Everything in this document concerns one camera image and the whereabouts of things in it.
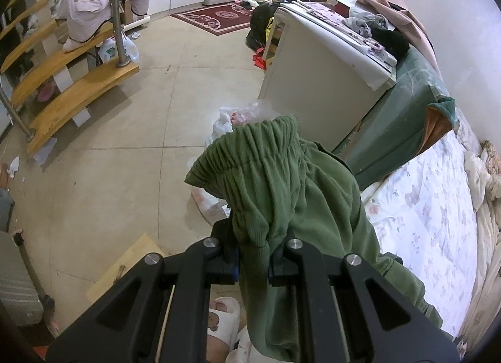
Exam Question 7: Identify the black bag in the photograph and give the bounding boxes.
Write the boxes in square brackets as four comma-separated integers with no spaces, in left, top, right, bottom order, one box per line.
[246,1,290,50]

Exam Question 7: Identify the cream quilt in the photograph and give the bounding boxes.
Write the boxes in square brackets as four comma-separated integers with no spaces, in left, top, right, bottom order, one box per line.
[464,140,501,344]

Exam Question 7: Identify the wooden spiral staircase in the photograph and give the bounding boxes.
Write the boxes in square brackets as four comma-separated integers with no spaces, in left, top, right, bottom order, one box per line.
[0,0,141,157]

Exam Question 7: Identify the white plastic bag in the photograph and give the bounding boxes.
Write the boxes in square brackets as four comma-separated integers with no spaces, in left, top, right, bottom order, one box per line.
[190,108,240,223]

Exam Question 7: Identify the floral bed sheet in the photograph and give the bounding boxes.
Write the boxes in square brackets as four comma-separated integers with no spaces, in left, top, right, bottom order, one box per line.
[359,106,494,338]

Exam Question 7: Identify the metal stair railing post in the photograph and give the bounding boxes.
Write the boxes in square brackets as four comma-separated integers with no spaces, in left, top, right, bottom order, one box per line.
[109,0,132,68]

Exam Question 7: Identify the pile of clothes on cabinet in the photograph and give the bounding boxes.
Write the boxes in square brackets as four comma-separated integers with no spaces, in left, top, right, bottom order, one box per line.
[349,0,445,82]

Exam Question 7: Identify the white shopping bag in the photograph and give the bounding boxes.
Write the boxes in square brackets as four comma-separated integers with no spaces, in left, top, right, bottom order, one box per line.
[98,31,140,65]

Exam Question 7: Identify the green corduroy pants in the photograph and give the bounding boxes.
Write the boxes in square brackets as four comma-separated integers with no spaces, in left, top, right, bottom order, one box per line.
[185,114,444,362]

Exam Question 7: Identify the wooden board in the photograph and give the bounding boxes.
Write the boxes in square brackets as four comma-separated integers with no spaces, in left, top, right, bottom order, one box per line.
[85,232,170,305]

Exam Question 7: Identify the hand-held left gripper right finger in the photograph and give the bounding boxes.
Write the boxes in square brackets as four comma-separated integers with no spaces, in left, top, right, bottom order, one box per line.
[268,230,460,363]

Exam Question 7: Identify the white slipper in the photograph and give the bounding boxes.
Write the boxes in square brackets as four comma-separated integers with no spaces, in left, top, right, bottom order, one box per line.
[207,296,241,348]

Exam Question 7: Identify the red patterned rug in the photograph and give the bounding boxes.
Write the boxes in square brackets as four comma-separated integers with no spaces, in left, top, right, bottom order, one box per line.
[170,2,256,37]

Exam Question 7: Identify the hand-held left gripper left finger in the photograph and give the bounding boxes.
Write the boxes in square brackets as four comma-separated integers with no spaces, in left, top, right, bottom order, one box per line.
[46,219,240,363]

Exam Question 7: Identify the white cabinet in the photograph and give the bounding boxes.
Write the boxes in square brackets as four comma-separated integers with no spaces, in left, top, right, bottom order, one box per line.
[257,2,397,152]

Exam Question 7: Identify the green blanket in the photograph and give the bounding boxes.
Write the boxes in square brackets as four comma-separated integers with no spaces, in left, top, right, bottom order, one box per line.
[333,48,457,191]

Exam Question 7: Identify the clear plastic bag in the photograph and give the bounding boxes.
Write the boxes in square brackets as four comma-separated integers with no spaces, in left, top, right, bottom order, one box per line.
[231,99,282,127]

